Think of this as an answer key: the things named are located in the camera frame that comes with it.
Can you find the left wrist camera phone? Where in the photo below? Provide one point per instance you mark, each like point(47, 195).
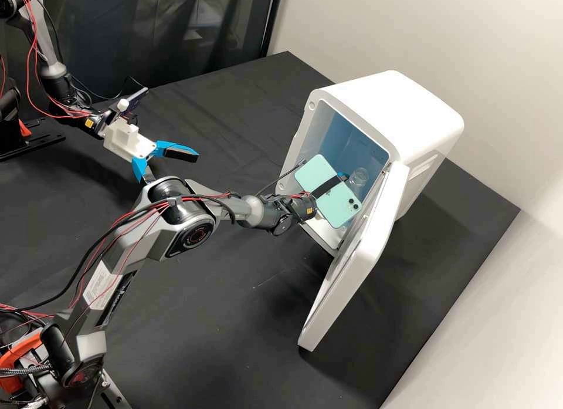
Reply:
point(136, 98)

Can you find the white incubator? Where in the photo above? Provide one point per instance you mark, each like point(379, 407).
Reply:
point(396, 114)

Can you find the clear flask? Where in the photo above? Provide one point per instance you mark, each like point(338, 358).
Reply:
point(359, 176)

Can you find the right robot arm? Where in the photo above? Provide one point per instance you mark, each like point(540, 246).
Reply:
point(176, 215)

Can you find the incubator door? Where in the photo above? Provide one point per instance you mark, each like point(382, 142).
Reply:
point(356, 268)

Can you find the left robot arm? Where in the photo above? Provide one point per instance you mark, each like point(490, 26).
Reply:
point(55, 70)

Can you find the wrist camera phone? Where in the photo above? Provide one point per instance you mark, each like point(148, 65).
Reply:
point(327, 193)
point(136, 98)

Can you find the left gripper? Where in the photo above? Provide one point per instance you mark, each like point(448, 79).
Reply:
point(125, 140)

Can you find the right wrist camera phone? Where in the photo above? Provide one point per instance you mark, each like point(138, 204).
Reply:
point(327, 193)

